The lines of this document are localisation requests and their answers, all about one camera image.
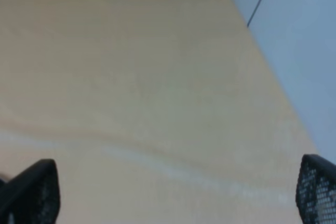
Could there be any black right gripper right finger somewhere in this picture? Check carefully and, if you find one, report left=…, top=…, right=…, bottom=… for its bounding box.
left=296, top=154, right=335, bottom=224

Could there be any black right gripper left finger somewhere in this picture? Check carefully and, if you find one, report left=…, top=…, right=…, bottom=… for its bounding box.
left=1, top=159, right=61, bottom=224

